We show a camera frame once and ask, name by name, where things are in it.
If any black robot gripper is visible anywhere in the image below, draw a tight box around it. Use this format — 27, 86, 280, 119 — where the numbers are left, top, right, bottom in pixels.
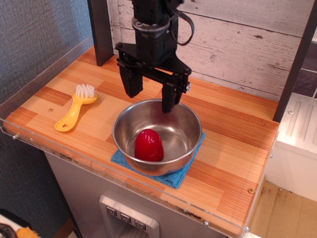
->
116, 29, 191, 113

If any silver metal bowl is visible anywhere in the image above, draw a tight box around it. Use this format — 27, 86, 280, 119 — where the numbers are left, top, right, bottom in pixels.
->
112, 99, 203, 176

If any red toy bell pepper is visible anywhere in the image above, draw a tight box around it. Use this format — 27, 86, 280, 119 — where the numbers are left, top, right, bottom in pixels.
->
134, 129, 164, 162

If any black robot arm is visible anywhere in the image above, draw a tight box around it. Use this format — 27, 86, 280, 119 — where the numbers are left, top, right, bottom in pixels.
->
115, 0, 195, 113

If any yellow brush with white bristles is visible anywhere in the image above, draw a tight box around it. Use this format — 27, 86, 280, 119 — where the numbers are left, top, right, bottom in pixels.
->
54, 84, 98, 132

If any blue folded cloth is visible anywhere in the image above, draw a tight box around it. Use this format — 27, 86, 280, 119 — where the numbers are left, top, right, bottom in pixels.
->
110, 132, 206, 189

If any grey toy cabinet front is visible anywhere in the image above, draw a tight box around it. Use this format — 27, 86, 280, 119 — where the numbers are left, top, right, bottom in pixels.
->
45, 153, 224, 238

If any silver dispenser panel with buttons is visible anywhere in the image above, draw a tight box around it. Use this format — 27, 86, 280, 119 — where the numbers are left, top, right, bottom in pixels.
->
99, 195, 160, 238

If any white toy appliance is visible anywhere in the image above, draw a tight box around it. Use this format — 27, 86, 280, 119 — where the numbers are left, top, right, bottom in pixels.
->
264, 93, 317, 201

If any yellow object at corner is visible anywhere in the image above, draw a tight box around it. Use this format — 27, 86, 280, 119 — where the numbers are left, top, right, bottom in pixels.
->
16, 227, 39, 238

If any dark grey left post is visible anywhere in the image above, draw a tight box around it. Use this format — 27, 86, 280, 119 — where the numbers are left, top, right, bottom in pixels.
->
87, 0, 113, 66

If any dark grey post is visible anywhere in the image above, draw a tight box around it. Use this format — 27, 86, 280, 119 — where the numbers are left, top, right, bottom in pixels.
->
273, 0, 317, 122
87, 0, 113, 66

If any clear acrylic guard rail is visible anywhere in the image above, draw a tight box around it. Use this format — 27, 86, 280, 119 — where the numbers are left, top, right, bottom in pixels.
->
0, 38, 278, 238

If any dark grey right post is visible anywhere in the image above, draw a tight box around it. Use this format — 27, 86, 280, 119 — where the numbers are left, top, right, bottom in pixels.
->
273, 0, 317, 122

